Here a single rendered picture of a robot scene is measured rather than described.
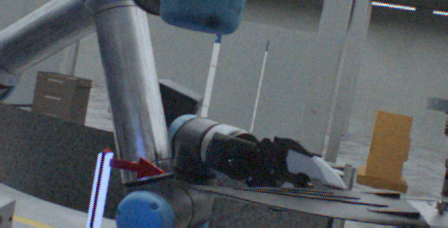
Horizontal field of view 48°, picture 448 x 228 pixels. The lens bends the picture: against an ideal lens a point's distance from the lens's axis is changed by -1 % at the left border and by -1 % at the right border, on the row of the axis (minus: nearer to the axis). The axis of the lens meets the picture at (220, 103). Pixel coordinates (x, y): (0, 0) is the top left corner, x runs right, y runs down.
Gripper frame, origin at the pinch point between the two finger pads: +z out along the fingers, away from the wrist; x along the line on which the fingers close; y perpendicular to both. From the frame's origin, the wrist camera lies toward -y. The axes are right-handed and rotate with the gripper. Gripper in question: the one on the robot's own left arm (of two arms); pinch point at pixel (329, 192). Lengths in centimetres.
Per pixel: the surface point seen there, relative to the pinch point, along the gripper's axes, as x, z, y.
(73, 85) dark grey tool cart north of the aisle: 18, -636, 213
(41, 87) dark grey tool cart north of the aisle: 33, -673, 183
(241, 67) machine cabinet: -65, -484, 366
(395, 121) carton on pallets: -61, -439, 663
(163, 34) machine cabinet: -82, -577, 293
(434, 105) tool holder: -12.0, 10.2, -0.6
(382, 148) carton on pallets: -14, -447, 661
